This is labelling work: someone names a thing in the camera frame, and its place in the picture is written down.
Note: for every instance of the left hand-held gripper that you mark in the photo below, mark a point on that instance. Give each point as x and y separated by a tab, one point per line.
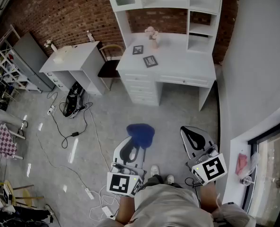
119	184

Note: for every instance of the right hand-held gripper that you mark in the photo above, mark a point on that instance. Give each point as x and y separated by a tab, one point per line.
211	169

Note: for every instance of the blue wiping cloth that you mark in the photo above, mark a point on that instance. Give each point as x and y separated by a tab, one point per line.
141	133

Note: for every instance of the person's left forearm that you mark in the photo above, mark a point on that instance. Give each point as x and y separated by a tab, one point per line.
125	209

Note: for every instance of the person's right forearm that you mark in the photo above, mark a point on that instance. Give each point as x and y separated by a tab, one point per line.
207	197

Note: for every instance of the person's white shoe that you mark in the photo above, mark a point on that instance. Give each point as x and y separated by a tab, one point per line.
170	179
154	170

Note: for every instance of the pink cloth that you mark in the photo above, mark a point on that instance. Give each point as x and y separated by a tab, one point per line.
241	163

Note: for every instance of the white power strip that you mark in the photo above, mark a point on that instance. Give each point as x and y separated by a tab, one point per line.
89	194
107	212
51	109

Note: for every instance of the clear plastic bag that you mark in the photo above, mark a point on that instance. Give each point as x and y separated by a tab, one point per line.
254	161

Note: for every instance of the person's beige shirt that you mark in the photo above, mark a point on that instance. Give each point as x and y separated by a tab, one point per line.
168	207

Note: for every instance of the black bag on floor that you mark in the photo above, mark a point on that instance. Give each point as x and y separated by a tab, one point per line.
72	100

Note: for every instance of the white table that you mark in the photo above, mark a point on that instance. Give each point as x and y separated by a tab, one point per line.
180	60

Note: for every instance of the brown wooden chair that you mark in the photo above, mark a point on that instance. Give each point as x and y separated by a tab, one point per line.
109	68

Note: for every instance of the pink vase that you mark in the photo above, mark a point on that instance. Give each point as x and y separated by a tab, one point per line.
154	44

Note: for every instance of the small white desk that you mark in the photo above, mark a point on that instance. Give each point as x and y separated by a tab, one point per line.
76	55

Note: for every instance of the wooden stool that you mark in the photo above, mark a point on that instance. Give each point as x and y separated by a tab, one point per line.
24	194

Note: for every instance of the pink flower bouquet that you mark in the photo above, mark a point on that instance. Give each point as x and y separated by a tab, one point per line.
151	31

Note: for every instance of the white box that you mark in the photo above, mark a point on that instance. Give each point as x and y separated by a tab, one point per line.
62	54

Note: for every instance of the clear plastic bottle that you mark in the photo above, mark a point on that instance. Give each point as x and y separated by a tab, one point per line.
90	36

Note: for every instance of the black equipment pile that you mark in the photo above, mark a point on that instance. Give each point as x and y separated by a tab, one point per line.
24	217

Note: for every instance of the purple checkered cloth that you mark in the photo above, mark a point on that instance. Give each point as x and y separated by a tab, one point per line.
5	142

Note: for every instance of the grey metal cabinet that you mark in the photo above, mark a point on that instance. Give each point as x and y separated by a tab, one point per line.
33	60

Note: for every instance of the small white flower vase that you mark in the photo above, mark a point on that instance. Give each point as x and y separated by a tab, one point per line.
50	45

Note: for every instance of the white rack shelf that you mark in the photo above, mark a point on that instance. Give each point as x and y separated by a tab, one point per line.
5	63

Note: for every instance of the black-framed glass window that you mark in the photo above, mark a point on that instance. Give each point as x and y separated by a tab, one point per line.
252	145

